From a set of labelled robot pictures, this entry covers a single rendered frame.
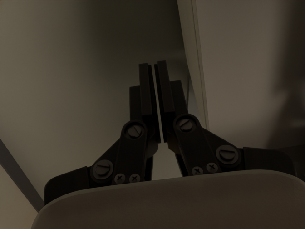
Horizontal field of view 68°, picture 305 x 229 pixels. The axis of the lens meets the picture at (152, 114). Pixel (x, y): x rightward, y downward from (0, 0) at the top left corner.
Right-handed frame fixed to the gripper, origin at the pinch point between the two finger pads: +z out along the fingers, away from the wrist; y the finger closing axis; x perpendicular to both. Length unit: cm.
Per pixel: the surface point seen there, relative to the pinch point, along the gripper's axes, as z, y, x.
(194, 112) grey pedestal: 88, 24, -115
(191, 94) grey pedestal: 91, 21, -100
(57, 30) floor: 107, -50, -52
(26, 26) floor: 108, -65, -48
